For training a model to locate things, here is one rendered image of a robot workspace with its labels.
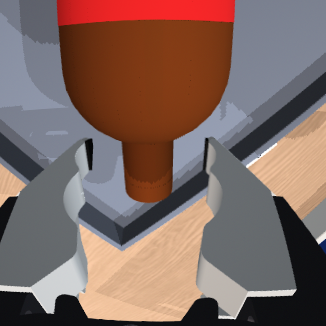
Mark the grey flat bar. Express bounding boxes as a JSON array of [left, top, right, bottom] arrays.
[[246, 143, 326, 244]]

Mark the grey rectangular tray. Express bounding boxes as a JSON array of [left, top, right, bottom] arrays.
[[0, 0, 326, 251]]

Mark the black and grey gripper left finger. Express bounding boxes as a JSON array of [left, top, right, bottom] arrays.
[[0, 138, 93, 321]]

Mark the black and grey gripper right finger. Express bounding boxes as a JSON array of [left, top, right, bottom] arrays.
[[196, 137, 326, 326]]

